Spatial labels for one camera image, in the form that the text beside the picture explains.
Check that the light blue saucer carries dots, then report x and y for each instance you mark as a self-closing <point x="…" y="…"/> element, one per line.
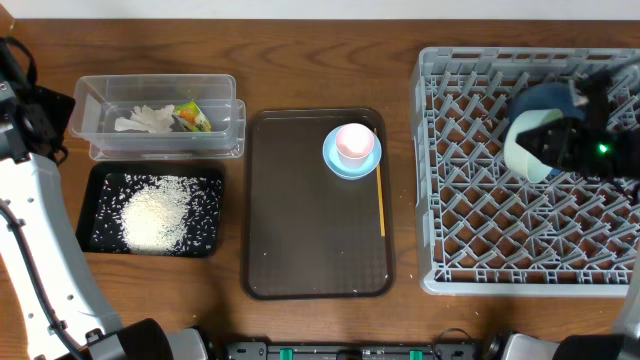
<point x="333" y="161"/>

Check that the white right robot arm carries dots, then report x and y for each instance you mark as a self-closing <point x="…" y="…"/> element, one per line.
<point x="622" y="343"/>

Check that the wooden chopstick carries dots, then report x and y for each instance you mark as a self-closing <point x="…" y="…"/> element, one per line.
<point x="380" y="200"/>

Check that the yellow green snack wrapper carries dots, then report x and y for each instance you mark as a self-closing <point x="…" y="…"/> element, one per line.
<point x="191" y="118"/>

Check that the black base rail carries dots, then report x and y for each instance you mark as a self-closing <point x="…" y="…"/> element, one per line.
<point x="445" y="351"/>

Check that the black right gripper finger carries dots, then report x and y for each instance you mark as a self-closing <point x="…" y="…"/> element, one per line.
<point x="591" y="94"/>
<point x="549" y="143"/>

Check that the pink cup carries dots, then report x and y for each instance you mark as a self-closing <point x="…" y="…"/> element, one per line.
<point x="354" y="141"/>

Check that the white rice pile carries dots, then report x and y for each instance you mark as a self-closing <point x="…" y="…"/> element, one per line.
<point x="159" y="215"/>

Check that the dark blue plate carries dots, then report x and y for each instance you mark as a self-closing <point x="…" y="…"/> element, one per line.
<point x="552" y="95"/>

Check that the brown plastic serving tray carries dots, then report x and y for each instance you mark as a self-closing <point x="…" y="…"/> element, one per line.
<point x="307" y="232"/>

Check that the black rectangular tray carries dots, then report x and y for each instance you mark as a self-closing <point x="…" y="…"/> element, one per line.
<point x="98" y="173"/>

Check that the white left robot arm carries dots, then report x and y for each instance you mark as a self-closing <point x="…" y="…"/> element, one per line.
<point x="66" y="316"/>

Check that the mint green bowl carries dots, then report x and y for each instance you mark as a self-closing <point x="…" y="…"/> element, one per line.
<point x="516" y="157"/>

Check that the grey plastic dishwasher rack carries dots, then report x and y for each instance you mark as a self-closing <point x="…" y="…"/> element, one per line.
<point x="481" y="228"/>

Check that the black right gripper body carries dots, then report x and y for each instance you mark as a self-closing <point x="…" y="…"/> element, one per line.
<point x="604" y="153"/>

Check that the clear plastic waste bin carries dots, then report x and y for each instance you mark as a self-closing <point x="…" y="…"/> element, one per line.
<point x="100" y="100"/>

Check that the white tissue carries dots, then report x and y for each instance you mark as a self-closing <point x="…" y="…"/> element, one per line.
<point x="146" y="119"/>

